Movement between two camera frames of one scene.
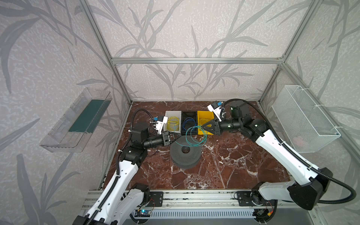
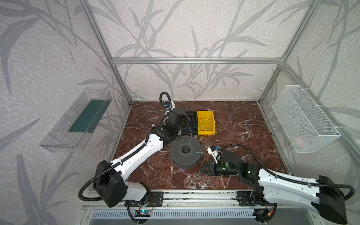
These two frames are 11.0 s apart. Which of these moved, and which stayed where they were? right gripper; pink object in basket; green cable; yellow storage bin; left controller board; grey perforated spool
Moved: green cable; right gripper
Stayed: pink object in basket; grey perforated spool; yellow storage bin; left controller board
